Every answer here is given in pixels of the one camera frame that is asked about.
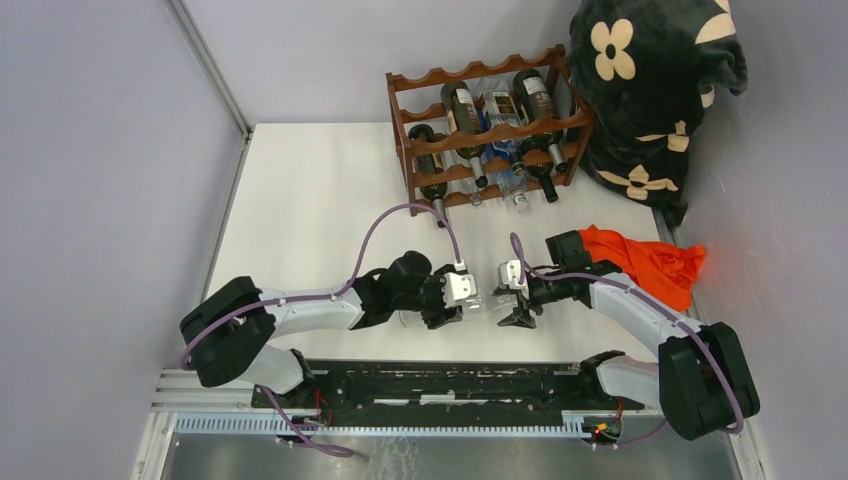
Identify blue square bottle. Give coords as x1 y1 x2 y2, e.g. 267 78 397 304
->
481 107 529 211

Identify green wine bottle front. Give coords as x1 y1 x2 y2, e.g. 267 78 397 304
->
408 124 448 229

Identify green wine bottle white label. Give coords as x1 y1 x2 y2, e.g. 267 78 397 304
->
519 138 559 203

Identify orange cloth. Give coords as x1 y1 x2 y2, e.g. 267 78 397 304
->
578 225 707 312

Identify black floral blanket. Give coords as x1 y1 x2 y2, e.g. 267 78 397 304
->
566 0 748 228

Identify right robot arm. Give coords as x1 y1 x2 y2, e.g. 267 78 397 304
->
494 231 761 440

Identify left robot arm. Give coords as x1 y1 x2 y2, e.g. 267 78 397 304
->
180 251 477 408

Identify clear bottle black cap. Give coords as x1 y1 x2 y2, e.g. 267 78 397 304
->
477 76 526 176

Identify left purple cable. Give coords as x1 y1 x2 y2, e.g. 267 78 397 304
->
178 202 465 458

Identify small clear glass bottle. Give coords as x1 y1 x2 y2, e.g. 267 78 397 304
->
441 150 483 207

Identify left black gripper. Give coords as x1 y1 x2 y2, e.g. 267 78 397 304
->
393 263 463 329

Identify brown wooden wine rack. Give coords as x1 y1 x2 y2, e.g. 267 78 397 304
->
385 44 597 206

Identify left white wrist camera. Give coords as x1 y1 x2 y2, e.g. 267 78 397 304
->
442 263 484 309

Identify black mounting rail base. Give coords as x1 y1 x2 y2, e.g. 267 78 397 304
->
277 360 645 440

